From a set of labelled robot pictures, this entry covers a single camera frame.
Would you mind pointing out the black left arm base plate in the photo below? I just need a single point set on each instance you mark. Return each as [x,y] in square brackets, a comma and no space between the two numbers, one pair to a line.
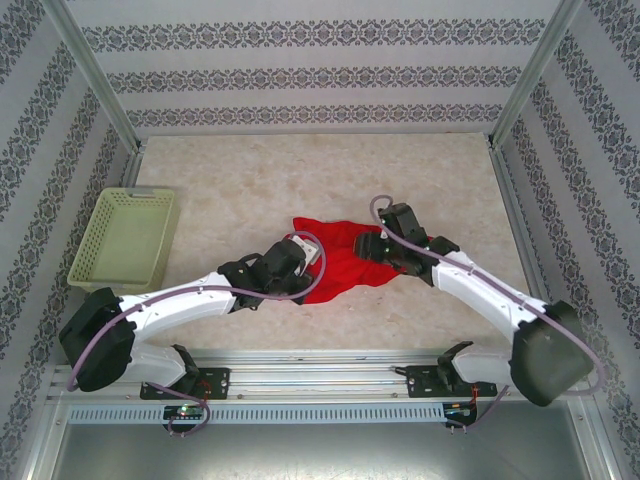
[217,380]

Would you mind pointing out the aluminium mounting rail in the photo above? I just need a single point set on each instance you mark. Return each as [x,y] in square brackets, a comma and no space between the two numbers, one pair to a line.
[310,372]

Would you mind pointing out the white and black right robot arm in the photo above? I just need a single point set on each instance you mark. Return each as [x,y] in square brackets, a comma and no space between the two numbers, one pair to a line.
[475,290]

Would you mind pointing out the aluminium frame post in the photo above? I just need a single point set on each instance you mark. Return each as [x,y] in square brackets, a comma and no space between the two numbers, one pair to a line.
[535,70]
[92,70]

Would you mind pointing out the small circuit board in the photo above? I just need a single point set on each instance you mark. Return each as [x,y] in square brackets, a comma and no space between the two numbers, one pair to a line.
[460,409]
[185,411]

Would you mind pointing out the red t-shirt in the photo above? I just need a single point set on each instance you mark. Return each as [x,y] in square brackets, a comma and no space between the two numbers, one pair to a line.
[345,270]

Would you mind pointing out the pale green perforated plastic basket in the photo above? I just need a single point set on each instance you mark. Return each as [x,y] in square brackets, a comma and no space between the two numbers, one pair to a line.
[125,235]

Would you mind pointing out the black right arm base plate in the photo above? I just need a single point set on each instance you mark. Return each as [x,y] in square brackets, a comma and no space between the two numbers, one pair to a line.
[420,382]

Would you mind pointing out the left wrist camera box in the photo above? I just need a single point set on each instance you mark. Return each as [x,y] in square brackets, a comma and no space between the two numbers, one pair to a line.
[307,248]

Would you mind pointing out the grey metal sheet panel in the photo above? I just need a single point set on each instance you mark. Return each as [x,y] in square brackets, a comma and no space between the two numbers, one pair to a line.
[320,455]

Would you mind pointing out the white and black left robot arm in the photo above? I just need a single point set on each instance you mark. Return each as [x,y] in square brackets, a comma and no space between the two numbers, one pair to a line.
[190,300]

